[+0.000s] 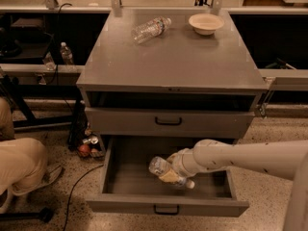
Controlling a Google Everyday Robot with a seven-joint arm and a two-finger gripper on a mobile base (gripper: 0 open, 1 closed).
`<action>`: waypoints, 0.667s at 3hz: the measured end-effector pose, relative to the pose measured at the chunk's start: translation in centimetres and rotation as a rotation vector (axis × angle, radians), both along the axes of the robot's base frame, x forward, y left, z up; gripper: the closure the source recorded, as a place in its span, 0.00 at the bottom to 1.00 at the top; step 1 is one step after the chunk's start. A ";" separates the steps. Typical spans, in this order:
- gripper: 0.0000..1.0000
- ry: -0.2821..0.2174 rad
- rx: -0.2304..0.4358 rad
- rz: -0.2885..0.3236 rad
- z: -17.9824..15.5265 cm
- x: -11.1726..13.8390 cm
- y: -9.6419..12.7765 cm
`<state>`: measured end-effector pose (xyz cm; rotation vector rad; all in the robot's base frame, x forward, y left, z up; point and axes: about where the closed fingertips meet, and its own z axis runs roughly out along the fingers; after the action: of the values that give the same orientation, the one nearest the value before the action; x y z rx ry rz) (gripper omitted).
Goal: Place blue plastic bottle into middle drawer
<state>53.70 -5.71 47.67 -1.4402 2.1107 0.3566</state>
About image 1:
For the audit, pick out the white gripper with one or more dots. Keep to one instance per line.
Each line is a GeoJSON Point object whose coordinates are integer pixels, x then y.
{"type": "Point", "coordinates": [181, 163]}

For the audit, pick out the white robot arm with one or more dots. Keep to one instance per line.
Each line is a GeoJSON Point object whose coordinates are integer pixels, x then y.
{"type": "Point", "coordinates": [284, 159]}

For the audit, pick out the silver can on floor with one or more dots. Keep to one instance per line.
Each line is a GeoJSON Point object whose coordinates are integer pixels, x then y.
{"type": "Point", "coordinates": [91, 140]}

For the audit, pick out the crumpled clear plastic bottle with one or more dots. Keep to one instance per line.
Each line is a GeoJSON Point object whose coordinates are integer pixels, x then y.
{"type": "Point", "coordinates": [150, 29]}

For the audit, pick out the person in beige trousers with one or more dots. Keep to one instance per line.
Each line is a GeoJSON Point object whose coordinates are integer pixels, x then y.
{"type": "Point", "coordinates": [23, 162]}

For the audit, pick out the white paper bowl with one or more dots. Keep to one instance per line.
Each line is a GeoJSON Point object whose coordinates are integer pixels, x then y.
{"type": "Point", "coordinates": [205, 24]}

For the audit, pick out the grey metal cabinet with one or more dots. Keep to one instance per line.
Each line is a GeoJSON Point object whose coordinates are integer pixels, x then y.
{"type": "Point", "coordinates": [177, 70]}

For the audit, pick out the black stand base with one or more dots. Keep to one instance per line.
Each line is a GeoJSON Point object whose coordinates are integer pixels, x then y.
{"type": "Point", "coordinates": [44, 215]}

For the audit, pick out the open grey lower drawer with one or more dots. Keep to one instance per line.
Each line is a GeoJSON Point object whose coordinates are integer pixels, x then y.
{"type": "Point", "coordinates": [127, 186]}

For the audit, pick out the upright water bottle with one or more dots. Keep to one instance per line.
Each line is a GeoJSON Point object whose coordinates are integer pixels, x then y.
{"type": "Point", "coordinates": [66, 54]}

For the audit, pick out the closed grey upper drawer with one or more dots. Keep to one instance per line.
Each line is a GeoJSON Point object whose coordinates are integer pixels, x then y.
{"type": "Point", "coordinates": [169, 123]}

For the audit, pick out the labelled clear plastic bottle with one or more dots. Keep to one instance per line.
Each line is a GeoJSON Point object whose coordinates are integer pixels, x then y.
{"type": "Point", "coordinates": [158, 166]}

